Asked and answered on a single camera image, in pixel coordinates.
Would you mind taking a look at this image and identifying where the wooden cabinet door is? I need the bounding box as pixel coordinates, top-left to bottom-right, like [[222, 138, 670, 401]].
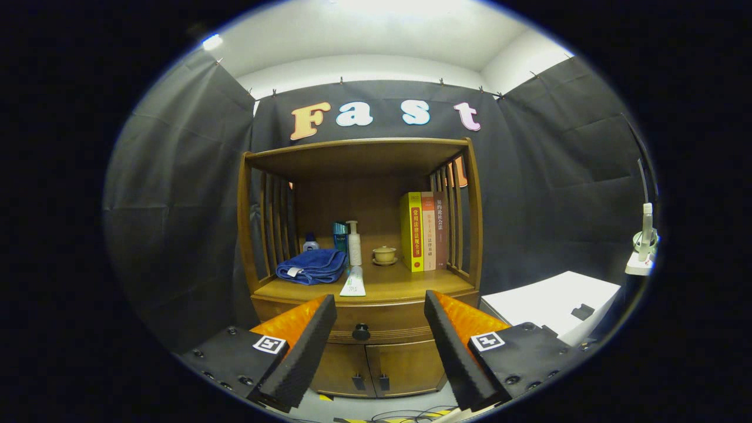
[[310, 344, 377, 398], [365, 340, 447, 398]]

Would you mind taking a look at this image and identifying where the wooden cabinet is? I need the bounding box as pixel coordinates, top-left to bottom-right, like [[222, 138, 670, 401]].
[[237, 137, 484, 399]]

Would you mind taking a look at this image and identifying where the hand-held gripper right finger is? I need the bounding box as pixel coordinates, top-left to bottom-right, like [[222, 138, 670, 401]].
[[424, 290, 594, 412]]

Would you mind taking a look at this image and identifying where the blue folded towel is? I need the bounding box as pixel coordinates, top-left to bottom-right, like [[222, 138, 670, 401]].
[[276, 248, 347, 286]]

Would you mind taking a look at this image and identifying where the brown book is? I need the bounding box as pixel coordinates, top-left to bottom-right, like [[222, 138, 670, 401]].
[[434, 192, 449, 270]]

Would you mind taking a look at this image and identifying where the white desk lamp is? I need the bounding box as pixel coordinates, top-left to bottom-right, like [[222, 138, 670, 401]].
[[625, 159, 659, 277]]

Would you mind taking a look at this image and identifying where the yellow book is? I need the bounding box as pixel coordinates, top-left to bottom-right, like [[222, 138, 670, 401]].
[[400, 192, 424, 273]]

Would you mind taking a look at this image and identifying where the white green toothpaste tube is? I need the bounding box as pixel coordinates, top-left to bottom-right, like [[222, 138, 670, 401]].
[[340, 266, 367, 297]]

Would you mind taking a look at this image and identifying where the white side table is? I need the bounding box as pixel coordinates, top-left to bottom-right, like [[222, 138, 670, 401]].
[[481, 270, 622, 346]]

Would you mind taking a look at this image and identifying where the orange book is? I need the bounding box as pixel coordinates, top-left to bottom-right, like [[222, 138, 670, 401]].
[[421, 192, 437, 271]]

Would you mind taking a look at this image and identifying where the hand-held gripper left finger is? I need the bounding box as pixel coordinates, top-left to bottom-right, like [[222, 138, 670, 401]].
[[176, 294, 338, 414]]

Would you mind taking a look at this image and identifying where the white pump bottle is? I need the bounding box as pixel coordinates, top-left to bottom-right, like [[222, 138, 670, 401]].
[[347, 220, 362, 267]]

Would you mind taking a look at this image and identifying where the wooden countertop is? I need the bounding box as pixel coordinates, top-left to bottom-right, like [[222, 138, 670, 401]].
[[253, 264, 475, 303]]

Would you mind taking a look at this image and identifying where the wooden drawer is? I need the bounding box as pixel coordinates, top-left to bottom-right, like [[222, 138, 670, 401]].
[[251, 294, 479, 344]]

